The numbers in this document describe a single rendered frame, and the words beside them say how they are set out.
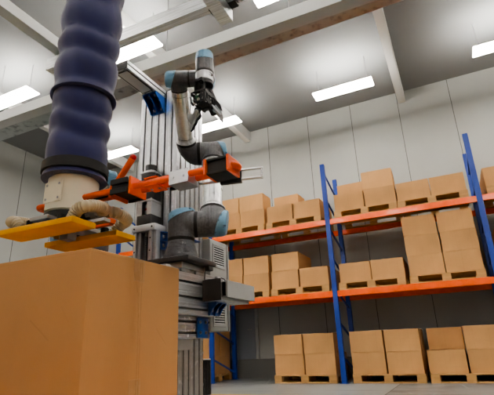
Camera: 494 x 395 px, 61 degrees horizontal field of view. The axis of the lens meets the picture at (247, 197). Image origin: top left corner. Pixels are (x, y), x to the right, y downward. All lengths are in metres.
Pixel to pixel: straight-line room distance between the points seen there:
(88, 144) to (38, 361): 0.72
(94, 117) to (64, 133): 0.12
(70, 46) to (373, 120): 9.33
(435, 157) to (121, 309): 9.24
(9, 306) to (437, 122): 9.75
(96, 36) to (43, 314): 1.04
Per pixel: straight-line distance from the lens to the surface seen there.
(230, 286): 1.82
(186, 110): 2.00
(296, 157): 10.82
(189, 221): 1.83
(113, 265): 1.23
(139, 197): 1.41
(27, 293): 1.33
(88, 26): 1.84
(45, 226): 1.44
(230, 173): 1.22
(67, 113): 1.64
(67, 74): 1.73
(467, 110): 10.51
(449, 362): 8.11
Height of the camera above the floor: 0.69
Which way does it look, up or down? 19 degrees up
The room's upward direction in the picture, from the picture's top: 2 degrees counter-clockwise
